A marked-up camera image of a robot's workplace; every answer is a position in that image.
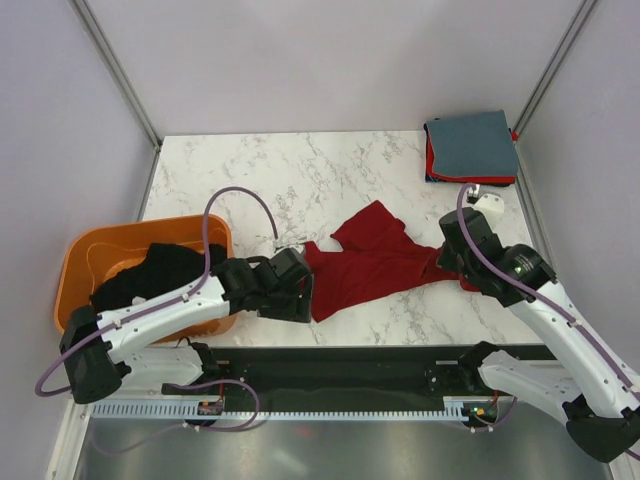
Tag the dark red t shirt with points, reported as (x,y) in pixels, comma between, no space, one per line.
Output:
(377,258)

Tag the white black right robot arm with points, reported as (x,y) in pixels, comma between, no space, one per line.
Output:
(599,402)

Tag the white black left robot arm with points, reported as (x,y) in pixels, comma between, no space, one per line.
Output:
(95,347)

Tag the left aluminium frame post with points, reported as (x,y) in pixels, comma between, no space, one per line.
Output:
(106,52)

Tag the orange plastic laundry basket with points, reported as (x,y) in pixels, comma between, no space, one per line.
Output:
(101,253)

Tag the white slotted cable duct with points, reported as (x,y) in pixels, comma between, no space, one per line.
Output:
(191,409)

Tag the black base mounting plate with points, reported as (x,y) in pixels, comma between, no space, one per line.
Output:
(378,378)

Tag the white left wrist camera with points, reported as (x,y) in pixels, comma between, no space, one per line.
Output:
(298,246)

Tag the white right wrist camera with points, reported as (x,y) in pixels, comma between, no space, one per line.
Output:
(489,204)

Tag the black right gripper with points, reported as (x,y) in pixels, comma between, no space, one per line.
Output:
(443,258)

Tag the black t shirt in basket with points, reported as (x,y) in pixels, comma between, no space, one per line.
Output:
(165,268)

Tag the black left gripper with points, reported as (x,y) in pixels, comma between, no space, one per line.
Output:
(298,309)

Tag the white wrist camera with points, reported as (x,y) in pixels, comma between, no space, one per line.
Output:
(298,246)
(489,204)

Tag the folded grey blue t shirt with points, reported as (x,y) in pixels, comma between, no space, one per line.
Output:
(472,147)

